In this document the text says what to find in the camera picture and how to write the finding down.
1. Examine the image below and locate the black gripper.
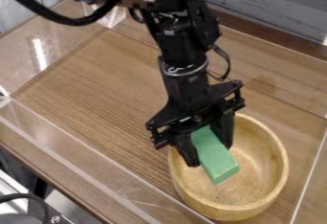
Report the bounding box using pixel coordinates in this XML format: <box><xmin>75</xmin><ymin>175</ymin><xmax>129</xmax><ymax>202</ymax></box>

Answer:
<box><xmin>145</xmin><ymin>57</ymin><xmax>245</xmax><ymax>168</ymax></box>

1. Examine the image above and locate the green rectangular block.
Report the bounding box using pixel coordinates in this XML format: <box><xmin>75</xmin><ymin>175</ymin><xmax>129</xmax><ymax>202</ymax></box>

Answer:
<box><xmin>192</xmin><ymin>126</ymin><xmax>240</xmax><ymax>185</ymax></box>

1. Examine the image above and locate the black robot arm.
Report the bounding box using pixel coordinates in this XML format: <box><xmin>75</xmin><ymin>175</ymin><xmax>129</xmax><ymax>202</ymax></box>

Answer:
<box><xmin>79</xmin><ymin>0</ymin><xmax>245</xmax><ymax>167</ymax></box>

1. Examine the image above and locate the brown wooden bowl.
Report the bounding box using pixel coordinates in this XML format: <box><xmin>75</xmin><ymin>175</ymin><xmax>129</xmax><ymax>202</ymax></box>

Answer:
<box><xmin>168</xmin><ymin>114</ymin><xmax>289</xmax><ymax>221</ymax></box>

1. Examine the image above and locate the clear acrylic corner bracket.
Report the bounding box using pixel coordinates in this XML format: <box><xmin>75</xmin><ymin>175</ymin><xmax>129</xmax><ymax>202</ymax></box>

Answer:
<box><xmin>83</xmin><ymin>4</ymin><xmax>127</xmax><ymax>29</ymax></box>

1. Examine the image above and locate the black cable bottom left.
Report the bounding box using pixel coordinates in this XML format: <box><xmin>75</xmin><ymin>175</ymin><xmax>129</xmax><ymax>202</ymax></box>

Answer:
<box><xmin>0</xmin><ymin>192</ymin><xmax>51</xmax><ymax>224</ymax></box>

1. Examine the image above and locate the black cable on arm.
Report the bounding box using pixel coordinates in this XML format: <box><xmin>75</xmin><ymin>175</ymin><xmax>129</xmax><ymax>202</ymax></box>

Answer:
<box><xmin>0</xmin><ymin>0</ymin><xmax>123</xmax><ymax>27</ymax></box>

